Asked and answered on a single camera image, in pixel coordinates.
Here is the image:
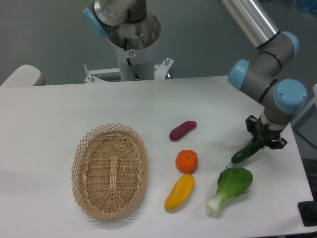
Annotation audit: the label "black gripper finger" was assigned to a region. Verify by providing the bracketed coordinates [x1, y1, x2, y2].
[268, 137, 288, 149]
[245, 115, 259, 142]

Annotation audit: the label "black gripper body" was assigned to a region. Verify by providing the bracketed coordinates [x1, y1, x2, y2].
[257, 118, 280, 146]

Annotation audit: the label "green cucumber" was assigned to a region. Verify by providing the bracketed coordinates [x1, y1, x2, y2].
[226, 137, 265, 168]

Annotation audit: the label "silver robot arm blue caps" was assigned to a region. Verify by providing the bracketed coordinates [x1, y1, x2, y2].
[82, 0, 307, 149]

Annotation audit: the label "green bok choy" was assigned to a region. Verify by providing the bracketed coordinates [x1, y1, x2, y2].
[206, 168, 253, 217]

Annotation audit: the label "black device at table edge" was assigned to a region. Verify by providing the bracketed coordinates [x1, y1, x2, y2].
[298, 201, 317, 227]

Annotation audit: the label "orange tangerine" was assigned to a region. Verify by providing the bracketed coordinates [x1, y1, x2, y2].
[175, 150, 198, 174]

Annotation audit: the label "purple sweet potato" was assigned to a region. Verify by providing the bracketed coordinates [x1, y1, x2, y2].
[169, 120, 197, 141]

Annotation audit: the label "yellow mango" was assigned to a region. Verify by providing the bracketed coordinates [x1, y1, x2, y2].
[164, 174, 195, 212]

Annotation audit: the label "woven wicker basket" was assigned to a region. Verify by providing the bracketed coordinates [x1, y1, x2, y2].
[71, 123, 148, 220]

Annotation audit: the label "white chair armrest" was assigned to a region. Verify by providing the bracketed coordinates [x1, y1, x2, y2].
[0, 64, 45, 88]

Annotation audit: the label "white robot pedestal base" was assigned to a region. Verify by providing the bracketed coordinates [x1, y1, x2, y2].
[84, 9, 174, 83]

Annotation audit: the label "black cable on pedestal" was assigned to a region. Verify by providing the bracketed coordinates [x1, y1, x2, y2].
[123, 37, 141, 81]

